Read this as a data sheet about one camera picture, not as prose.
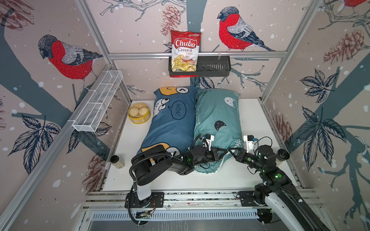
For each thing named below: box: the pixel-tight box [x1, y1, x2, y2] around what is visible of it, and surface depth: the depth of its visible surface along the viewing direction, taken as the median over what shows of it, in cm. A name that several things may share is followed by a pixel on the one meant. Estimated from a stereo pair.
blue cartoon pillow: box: [136, 86, 199, 157], surface depth 92 cm
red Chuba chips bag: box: [170, 29, 202, 78], surface depth 87 cm
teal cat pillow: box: [193, 88, 245, 175], surface depth 88 cm
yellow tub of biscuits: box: [127, 102, 151, 125], surface depth 109 cm
